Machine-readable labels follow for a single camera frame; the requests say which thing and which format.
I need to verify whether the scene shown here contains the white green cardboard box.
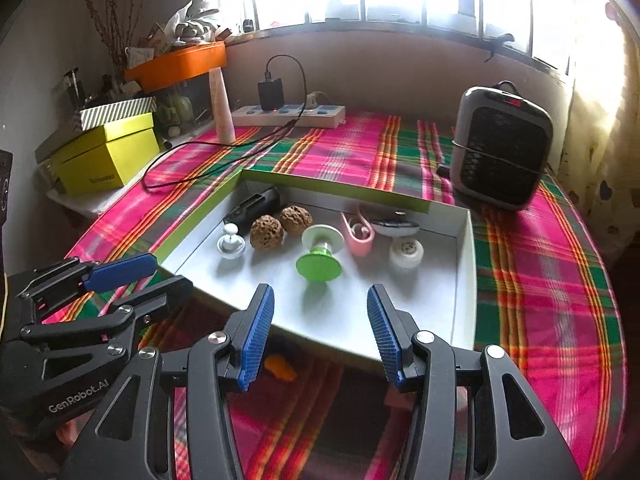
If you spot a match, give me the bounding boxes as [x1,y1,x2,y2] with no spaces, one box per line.
[152,167,478,376]

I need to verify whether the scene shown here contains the brown walnut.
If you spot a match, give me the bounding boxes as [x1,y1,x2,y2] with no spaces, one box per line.
[249,216,287,250]
[279,205,314,234]

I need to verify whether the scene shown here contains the dried branches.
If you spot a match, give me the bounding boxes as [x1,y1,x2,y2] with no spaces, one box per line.
[80,0,166,66]

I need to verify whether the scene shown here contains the yellow cardboard box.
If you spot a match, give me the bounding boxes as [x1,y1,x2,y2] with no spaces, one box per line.
[50,112,161,196]

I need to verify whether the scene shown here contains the black round disc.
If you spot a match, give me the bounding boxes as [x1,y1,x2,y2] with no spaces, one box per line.
[372,212,422,237]

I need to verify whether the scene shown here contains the white crumpled bag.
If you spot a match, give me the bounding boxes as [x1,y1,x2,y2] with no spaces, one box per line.
[167,2,226,43]

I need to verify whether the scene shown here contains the pink green plaid blanket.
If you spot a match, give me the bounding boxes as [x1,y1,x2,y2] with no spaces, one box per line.
[42,112,628,480]

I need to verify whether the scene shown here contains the pink clip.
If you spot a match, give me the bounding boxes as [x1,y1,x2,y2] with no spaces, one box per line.
[340,205,376,256]

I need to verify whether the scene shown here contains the grey black space heater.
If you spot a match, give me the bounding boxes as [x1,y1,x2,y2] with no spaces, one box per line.
[449,85,555,212]

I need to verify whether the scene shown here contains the small black orange toy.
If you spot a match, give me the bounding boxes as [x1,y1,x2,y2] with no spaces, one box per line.
[264,354,297,381]

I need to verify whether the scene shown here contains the cream heart print curtain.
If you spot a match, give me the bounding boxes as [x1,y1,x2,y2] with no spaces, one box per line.
[555,0,640,271]

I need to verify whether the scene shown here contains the white side table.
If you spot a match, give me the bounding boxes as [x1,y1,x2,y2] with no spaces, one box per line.
[47,187,131,221]

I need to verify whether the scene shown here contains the white power strip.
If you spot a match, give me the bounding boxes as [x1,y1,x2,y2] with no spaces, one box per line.
[231,105,347,128]

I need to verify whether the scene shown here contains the orange storage box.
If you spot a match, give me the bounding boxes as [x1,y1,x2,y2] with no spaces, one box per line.
[124,41,228,93]

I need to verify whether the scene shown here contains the clear plastic container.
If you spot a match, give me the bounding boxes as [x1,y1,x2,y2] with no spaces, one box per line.
[155,80,216,138]

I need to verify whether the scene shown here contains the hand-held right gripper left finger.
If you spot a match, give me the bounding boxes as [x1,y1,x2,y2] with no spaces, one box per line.
[59,283,276,480]

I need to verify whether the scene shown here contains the green white spool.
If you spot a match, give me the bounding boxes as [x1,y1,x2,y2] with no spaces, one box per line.
[295,224,347,282]

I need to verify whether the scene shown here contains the black cylindrical device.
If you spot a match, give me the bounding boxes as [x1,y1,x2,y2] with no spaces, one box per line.
[222,186,283,235]

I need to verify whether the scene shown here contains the striped gift box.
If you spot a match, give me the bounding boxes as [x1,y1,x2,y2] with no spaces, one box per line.
[80,97,157,131]

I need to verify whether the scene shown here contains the black charger plug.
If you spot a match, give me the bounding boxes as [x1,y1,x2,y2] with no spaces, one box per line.
[257,78,285,111]

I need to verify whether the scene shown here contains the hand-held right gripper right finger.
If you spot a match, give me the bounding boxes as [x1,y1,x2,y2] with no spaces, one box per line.
[366,284,583,480]

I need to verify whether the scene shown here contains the black charger cable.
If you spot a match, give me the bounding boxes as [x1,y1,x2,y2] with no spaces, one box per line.
[143,55,307,192]

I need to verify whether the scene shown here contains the glass jar with black lid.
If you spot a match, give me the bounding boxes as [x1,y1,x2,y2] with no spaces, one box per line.
[62,67,86,111]

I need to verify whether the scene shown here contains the white tape roll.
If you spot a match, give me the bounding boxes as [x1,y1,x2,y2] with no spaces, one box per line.
[389,237,426,271]

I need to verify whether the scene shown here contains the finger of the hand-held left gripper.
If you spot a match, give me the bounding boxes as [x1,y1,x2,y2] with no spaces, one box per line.
[15,253,158,311]
[20,275,195,353]

